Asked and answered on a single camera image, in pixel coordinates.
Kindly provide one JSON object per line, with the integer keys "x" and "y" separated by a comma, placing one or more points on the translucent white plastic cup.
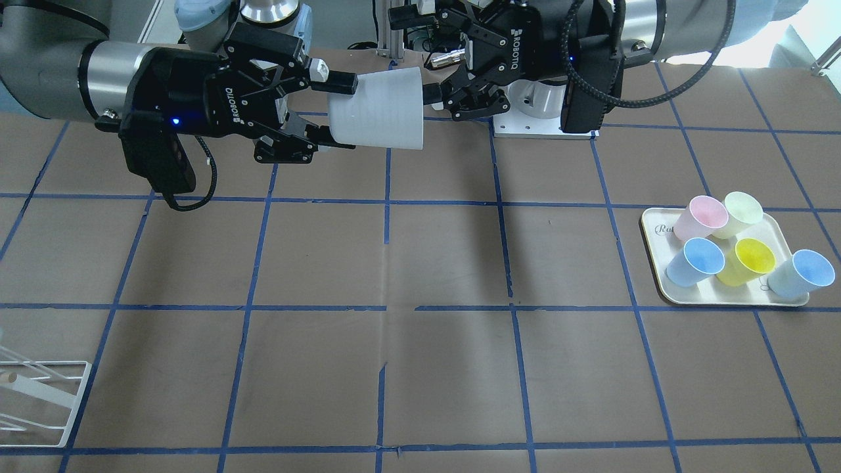
{"x": 386, "y": 111}

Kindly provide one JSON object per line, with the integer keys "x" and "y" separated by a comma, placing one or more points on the light blue plastic cup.
{"x": 803, "y": 273}

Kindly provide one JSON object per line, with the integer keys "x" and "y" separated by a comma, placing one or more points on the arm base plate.
{"x": 535, "y": 113}

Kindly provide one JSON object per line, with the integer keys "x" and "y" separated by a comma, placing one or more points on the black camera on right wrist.
{"x": 152, "y": 150}

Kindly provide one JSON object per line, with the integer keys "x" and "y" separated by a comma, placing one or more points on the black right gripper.
{"x": 187, "y": 89}

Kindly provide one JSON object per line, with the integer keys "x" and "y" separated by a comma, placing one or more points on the cream plastic tray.
{"x": 656, "y": 225}

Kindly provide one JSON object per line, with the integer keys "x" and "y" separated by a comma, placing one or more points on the pink plastic cup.
{"x": 702, "y": 216}

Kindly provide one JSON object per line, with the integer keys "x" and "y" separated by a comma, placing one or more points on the white wire cup rack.
{"x": 41, "y": 400}

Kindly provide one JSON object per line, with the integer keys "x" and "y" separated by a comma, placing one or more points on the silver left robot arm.
{"x": 564, "y": 60}

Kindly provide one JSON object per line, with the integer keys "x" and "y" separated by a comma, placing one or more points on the pale green plastic cup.
{"x": 743, "y": 212}

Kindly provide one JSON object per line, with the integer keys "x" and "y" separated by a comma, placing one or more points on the aluminium frame post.
{"x": 390, "y": 42}

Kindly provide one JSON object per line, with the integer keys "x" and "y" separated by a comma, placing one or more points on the yellow plastic cup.
{"x": 746, "y": 261}

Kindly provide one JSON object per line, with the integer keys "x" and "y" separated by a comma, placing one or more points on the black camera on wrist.
{"x": 593, "y": 59}
{"x": 152, "y": 150}

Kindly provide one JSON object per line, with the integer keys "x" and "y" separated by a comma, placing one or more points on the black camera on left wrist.
{"x": 593, "y": 59}

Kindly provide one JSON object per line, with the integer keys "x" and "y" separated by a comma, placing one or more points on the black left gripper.
{"x": 533, "y": 41}

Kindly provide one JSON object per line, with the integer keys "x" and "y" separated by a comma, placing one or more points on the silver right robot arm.
{"x": 60, "y": 61}

